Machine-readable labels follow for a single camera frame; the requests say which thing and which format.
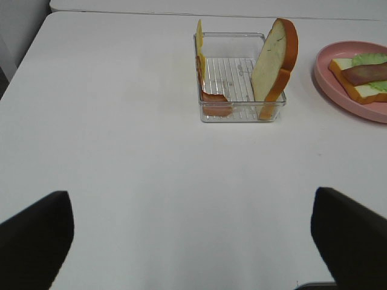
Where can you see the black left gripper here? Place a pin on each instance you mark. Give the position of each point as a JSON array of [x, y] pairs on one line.
[[351, 240]]

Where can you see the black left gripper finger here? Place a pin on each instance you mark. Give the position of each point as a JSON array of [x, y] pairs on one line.
[[35, 243]]

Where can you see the bread slice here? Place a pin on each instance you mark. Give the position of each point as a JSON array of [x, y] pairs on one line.
[[363, 94], [274, 65]]

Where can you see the red ham slice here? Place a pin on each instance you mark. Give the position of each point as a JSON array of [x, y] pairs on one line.
[[363, 74]]

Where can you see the green lettuce leaf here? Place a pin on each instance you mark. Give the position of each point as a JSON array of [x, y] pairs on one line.
[[369, 59]]

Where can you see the wavy bacon strip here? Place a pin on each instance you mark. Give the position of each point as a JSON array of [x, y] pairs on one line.
[[212, 110]]

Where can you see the left clear plastic container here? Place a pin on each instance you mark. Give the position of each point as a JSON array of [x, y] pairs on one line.
[[230, 59]]

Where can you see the yellow cheese slice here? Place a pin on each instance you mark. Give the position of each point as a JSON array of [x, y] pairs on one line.
[[201, 58]]

